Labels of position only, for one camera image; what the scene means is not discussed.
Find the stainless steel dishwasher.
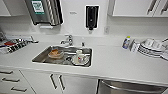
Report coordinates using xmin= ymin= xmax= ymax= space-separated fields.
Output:
xmin=97 ymin=78 xmax=168 ymax=94

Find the white mug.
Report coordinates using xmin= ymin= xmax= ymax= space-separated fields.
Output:
xmin=71 ymin=49 xmax=91 ymax=66

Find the chrome faucet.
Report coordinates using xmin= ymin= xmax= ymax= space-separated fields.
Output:
xmin=59 ymin=34 xmax=75 ymax=47

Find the orange bowl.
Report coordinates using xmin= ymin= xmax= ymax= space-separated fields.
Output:
xmin=48 ymin=49 xmax=65 ymax=61

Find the black soap dispenser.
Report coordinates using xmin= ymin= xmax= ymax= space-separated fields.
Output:
xmin=84 ymin=4 xmax=100 ymax=31

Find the white two-door base cabinet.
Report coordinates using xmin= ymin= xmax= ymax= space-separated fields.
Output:
xmin=19 ymin=69 xmax=100 ymax=94

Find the blue dish soap bottle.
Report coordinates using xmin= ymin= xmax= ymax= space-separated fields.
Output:
xmin=121 ymin=35 xmax=132 ymax=51

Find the steel sink basin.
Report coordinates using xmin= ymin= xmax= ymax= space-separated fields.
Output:
xmin=31 ymin=45 xmax=94 ymax=68

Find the small white bottle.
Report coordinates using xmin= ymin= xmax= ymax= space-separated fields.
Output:
xmin=130 ymin=39 xmax=140 ymax=53

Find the steel paper towel dispenser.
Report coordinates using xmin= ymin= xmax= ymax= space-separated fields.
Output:
xmin=23 ymin=0 xmax=64 ymax=27

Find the stack of white plates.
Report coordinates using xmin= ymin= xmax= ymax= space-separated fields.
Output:
xmin=137 ymin=37 xmax=166 ymax=59

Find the small red container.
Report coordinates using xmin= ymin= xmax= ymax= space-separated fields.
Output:
xmin=4 ymin=40 xmax=18 ymax=47

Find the white drawer unit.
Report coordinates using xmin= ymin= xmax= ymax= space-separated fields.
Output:
xmin=0 ymin=67 xmax=36 ymax=94

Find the white wall socket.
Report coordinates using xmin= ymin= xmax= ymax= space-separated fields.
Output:
xmin=103 ymin=25 xmax=111 ymax=35

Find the small wall label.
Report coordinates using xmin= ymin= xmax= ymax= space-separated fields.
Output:
xmin=69 ymin=11 xmax=78 ymax=16

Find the wire dish rack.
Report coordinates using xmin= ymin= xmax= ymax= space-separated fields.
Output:
xmin=0 ymin=34 xmax=40 ymax=55

